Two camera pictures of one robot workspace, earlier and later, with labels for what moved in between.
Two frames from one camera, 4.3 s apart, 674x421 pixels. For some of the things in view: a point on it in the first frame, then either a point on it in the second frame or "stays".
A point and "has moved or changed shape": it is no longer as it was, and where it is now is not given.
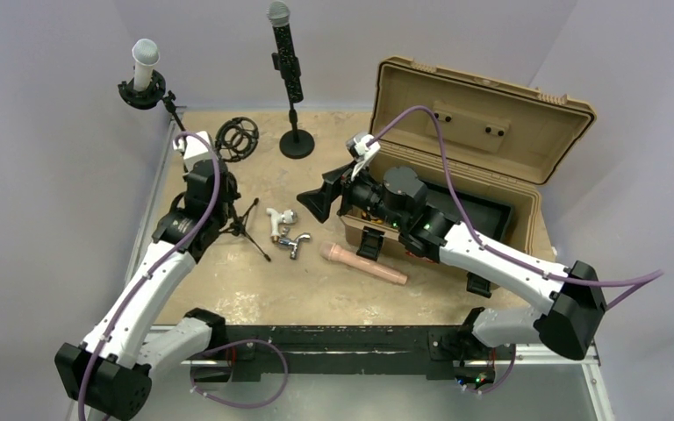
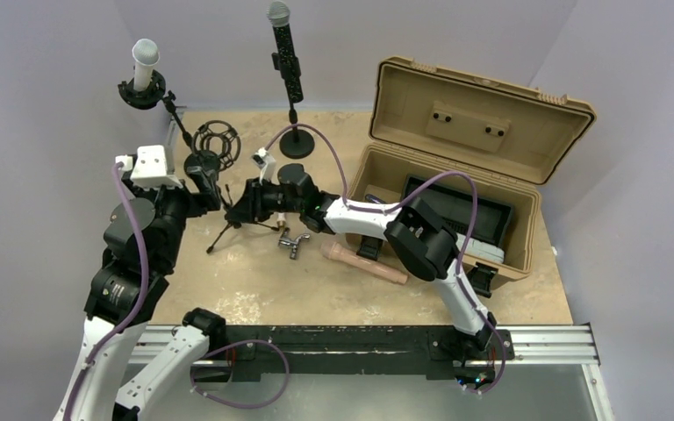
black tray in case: [490, 219] stays
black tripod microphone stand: [236, 139] has moved or changed shape
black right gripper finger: [319, 201] → [240, 213]
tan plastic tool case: [488, 138] stays
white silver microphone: [145, 53] stays
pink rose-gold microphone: [333, 252] stays
